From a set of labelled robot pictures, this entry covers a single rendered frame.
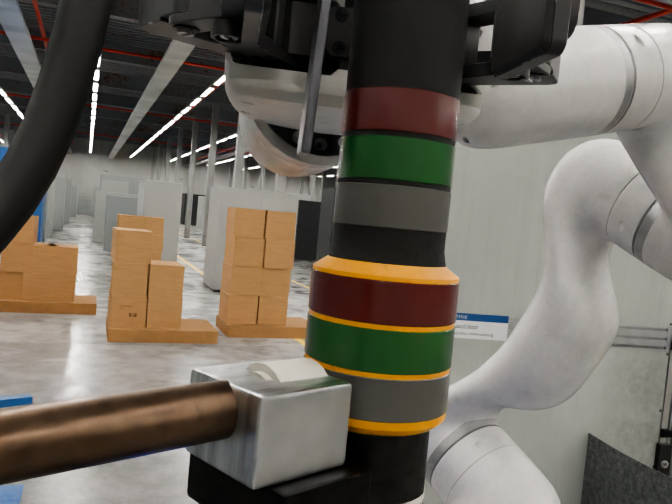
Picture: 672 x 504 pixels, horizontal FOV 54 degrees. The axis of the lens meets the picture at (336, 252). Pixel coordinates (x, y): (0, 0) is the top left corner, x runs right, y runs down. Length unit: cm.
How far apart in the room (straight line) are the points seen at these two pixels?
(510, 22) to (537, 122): 29
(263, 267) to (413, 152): 818
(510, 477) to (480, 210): 138
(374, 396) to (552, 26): 11
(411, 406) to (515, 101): 34
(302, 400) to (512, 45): 13
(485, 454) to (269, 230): 754
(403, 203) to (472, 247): 195
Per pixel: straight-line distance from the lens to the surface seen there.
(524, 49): 22
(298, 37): 26
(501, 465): 85
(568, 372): 79
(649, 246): 73
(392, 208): 18
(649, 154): 67
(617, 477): 231
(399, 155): 18
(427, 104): 18
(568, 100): 53
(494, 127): 50
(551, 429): 235
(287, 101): 25
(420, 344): 18
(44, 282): 941
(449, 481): 87
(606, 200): 75
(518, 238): 218
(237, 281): 829
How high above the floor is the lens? 159
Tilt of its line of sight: 3 degrees down
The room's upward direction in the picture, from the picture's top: 5 degrees clockwise
